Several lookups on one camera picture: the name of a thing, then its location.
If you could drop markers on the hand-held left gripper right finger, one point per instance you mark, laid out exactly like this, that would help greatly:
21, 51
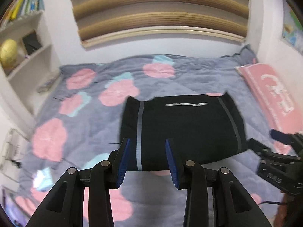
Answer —
172, 163

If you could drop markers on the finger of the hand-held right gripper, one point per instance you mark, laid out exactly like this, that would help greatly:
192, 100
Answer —
259, 147
283, 136

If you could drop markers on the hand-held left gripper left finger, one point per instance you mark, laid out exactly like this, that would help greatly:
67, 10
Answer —
123, 163

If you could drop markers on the black hooded jacket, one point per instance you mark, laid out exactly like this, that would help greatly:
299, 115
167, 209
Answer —
189, 132

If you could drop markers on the person's right forearm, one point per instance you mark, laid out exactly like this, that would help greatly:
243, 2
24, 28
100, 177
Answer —
284, 212

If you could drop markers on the grey blanket with pink flowers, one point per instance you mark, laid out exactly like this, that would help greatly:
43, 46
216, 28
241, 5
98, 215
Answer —
94, 123

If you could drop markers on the pink pillow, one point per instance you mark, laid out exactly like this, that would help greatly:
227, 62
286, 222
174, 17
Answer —
267, 87

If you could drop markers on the grey pillow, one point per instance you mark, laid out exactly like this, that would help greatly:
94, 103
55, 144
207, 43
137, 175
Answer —
246, 54

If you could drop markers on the wooden window blind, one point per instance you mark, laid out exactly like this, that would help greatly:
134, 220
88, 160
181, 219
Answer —
153, 14

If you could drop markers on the black box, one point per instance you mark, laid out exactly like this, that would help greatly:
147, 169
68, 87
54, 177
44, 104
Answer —
32, 42

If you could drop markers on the golden round ornament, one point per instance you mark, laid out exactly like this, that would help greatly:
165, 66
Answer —
8, 52

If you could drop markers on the row of colourful books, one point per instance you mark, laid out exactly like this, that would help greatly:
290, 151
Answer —
26, 2

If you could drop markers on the wall poster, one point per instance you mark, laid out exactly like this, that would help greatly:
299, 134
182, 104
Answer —
292, 30

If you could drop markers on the white wall shelf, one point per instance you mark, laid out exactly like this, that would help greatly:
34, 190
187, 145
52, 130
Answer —
35, 61

